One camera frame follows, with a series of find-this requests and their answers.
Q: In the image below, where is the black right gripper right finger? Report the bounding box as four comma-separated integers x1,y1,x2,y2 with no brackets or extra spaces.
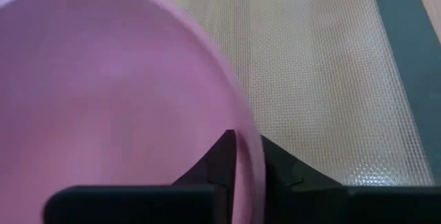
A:
260,134,441,224

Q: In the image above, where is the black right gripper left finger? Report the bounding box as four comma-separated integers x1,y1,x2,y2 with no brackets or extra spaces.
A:
41,129,238,224

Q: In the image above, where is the pink plastic bowl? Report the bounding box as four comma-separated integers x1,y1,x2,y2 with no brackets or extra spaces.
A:
0,0,267,224

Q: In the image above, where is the tan mesh baking mat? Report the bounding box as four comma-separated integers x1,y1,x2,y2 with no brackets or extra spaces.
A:
0,0,441,187

